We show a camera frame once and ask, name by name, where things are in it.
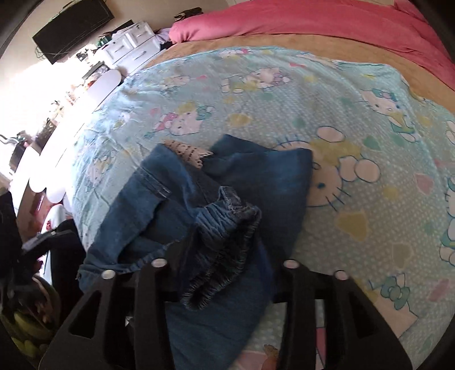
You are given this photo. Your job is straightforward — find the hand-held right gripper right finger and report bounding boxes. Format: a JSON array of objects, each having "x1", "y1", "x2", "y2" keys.
[{"x1": 272, "y1": 259, "x2": 413, "y2": 370}]

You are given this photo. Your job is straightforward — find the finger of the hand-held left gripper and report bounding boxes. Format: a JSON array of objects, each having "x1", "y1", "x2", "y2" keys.
[{"x1": 20, "y1": 229, "x2": 75, "y2": 257}]

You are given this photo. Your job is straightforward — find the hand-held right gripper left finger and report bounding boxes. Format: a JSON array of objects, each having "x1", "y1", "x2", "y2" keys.
[{"x1": 38, "y1": 241, "x2": 194, "y2": 370}]

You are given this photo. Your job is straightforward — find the person's left forearm green sleeve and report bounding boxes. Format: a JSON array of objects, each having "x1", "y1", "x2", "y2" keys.
[{"x1": 0, "y1": 306, "x2": 55, "y2": 361}]

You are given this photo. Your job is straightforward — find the cartoon cat printed blanket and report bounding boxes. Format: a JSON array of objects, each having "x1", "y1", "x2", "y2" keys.
[{"x1": 66, "y1": 46, "x2": 455, "y2": 370}]

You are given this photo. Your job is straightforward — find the white drawer cabinet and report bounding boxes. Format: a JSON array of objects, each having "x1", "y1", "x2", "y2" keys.
[{"x1": 101, "y1": 20, "x2": 160, "y2": 69}]

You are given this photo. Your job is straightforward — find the black flat screen television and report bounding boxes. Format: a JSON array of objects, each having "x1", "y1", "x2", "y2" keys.
[{"x1": 32, "y1": 0, "x2": 115, "y2": 65}]

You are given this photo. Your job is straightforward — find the tan bed sheet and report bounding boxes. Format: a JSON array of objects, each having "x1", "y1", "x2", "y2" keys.
[{"x1": 142, "y1": 34, "x2": 455, "y2": 114}]

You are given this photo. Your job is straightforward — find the small black object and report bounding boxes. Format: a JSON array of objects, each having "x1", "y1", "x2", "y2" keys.
[{"x1": 173, "y1": 8, "x2": 204, "y2": 20}]

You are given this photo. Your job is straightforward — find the pink duvet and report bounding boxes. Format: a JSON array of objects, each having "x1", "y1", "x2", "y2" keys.
[{"x1": 169, "y1": 0, "x2": 455, "y2": 89}]

